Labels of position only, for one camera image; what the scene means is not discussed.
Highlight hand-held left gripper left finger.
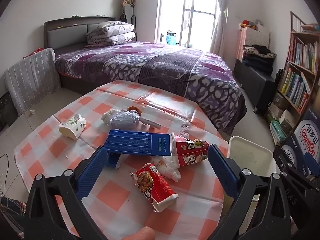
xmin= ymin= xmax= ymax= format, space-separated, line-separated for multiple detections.
xmin=24 ymin=145 xmax=109 ymax=240

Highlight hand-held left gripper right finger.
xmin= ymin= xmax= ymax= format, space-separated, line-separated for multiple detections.
xmin=207 ymin=144 xmax=292 ymax=240

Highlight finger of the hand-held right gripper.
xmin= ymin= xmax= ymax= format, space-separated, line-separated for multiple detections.
xmin=304 ymin=152 xmax=320 ymax=175
xmin=273 ymin=145 xmax=318 ymax=190

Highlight white plastic bin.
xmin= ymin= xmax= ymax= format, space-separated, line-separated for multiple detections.
xmin=228 ymin=136 xmax=274 ymax=203

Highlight red torn carton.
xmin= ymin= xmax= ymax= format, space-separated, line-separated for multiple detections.
xmin=170 ymin=132 xmax=210 ymax=168

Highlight blue-grey plastic bag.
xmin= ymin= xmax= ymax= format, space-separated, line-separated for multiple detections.
xmin=109 ymin=109 xmax=143 ymax=133

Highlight red crushed carton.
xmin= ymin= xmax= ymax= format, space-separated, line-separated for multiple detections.
xmin=130 ymin=163 xmax=179 ymax=212

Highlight person's left hand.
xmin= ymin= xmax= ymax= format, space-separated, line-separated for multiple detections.
xmin=124 ymin=226 xmax=155 ymax=240

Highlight blue and white carton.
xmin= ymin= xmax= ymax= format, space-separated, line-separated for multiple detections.
xmin=281 ymin=100 xmax=320 ymax=178

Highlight orange checked tablecloth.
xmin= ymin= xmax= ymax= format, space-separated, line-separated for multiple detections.
xmin=13 ymin=79 xmax=229 ymax=240

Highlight floral paper cup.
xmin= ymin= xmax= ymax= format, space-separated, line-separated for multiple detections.
xmin=59 ymin=114 xmax=87 ymax=140

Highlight tissue box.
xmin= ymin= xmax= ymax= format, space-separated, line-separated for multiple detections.
xmin=279 ymin=110 xmax=296 ymax=130

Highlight blue cardboard box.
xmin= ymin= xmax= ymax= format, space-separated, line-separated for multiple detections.
xmin=104 ymin=129 xmax=171 ymax=169

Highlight crumpled clear plastic bag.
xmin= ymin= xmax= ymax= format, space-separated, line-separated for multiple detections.
xmin=152 ymin=155 xmax=182 ymax=182

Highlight pink lace cloth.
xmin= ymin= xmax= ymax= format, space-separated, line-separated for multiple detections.
xmin=179 ymin=121 xmax=192 ymax=137

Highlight crumpled white plastic wad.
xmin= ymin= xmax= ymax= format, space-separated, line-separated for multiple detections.
xmin=101 ymin=108 xmax=120 ymax=125

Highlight wooden bookshelf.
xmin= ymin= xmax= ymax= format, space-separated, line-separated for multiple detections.
xmin=265 ymin=11 xmax=320 ymax=145

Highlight pale plastic strip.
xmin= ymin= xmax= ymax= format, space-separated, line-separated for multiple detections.
xmin=140 ymin=118 xmax=162 ymax=130

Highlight black storage bench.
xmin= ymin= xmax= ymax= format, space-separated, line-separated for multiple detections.
xmin=234 ymin=59 xmax=277 ymax=115

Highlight plaid pants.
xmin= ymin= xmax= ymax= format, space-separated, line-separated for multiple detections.
xmin=0 ymin=196 xmax=27 ymax=240

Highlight rows of books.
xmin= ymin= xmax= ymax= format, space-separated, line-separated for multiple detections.
xmin=281 ymin=39 xmax=320 ymax=113

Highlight grey checked cushion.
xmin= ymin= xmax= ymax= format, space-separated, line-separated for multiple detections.
xmin=4 ymin=47 xmax=62 ymax=117

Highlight pile of dark clothes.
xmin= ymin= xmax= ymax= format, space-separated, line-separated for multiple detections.
xmin=242 ymin=44 xmax=277 ymax=75

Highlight bed with purple blanket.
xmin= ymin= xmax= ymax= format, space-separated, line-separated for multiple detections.
xmin=54 ymin=41 xmax=247 ymax=135

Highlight red cloth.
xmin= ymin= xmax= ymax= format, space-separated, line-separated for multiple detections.
xmin=24 ymin=47 xmax=44 ymax=59

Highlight pink drawer cabinet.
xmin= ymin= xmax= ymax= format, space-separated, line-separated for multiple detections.
xmin=236 ymin=26 xmax=270 ymax=62

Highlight teal plastic basket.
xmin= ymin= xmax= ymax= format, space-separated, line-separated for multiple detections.
xmin=166 ymin=32 xmax=178 ymax=46

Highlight folded white quilt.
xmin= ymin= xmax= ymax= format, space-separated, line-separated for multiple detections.
xmin=86 ymin=21 xmax=136 ymax=47

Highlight dark wooden bed headboard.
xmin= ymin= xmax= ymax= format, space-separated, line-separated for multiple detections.
xmin=44 ymin=17 xmax=118 ymax=55

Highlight white curtain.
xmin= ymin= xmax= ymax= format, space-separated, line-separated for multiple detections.
xmin=209 ymin=0 xmax=229 ymax=54

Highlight plush toys pile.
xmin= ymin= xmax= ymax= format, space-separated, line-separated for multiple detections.
xmin=239 ymin=19 xmax=264 ymax=30

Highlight balcony glass door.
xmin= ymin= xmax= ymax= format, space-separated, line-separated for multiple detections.
xmin=154 ymin=0 xmax=220 ymax=52

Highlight black coat rack with scarf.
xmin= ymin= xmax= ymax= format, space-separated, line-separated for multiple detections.
xmin=119 ymin=0 xmax=137 ymax=28

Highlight black cable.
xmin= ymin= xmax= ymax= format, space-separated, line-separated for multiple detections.
xmin=0 ymin=154 xmax=10 ymax=198

